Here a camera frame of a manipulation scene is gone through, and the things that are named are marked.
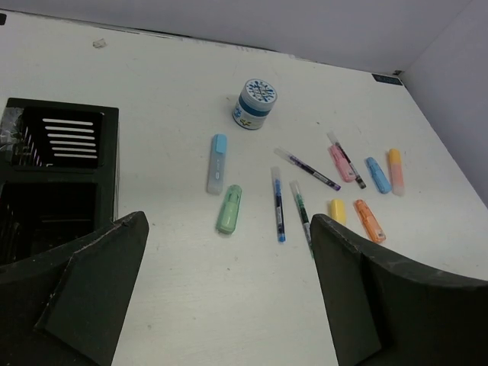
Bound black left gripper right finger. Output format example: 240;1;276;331
310;214;487;365

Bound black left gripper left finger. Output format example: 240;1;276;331
1;211;149;365

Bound yellow cap highlighter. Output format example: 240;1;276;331
329;199;347;226

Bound blue ink pen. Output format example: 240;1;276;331
271;166;286;243

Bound green ink pen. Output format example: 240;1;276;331
290;180;313;255

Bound orange cap highlighter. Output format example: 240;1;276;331
388;149;405;196

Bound black ink pen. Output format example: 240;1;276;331
327;132;366;189

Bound purple ink pen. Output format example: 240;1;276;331
274;148;341;191

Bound white blue round jar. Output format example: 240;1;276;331
233;79;278;130

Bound blue correction tape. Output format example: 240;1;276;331
365;157;392;194

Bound pink correction tape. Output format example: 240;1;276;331
329;145;355;182

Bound black slotted organizer box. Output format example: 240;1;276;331
1;98;120;265

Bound green correction tape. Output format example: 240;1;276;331
216;185;242;235

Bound blue cap highlighter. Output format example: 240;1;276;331
207;133;227;195

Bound dark blue table label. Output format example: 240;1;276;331
371;73;403;86

